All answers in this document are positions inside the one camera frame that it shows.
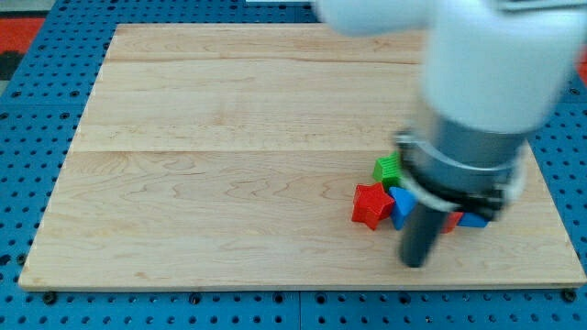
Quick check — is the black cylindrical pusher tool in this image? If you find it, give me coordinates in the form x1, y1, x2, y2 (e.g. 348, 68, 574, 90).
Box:
398, 203, 449, 268

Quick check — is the red heart block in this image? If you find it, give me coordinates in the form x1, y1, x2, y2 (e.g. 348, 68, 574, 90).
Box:
441, 212, 463, 234

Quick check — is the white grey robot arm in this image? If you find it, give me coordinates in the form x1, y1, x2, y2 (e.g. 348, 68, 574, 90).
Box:
314, 0, 586, 268

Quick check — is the blue triangle block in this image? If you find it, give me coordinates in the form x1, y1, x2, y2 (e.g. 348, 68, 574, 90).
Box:
389, 186, 416, 230

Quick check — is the blue flat block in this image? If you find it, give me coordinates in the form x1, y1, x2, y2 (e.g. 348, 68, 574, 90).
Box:
458, 213, 489, 228

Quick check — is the red star block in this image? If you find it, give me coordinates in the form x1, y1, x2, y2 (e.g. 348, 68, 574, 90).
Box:
351, 182, 395, 230

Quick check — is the green block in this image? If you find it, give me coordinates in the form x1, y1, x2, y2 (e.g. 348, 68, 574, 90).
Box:
371, 151, 402, 190

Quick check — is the wooden board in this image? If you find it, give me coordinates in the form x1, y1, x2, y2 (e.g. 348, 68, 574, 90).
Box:
18, 24, 586, 292

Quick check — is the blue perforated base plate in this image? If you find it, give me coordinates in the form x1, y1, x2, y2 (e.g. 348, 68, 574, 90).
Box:
1, 0, 586, 329

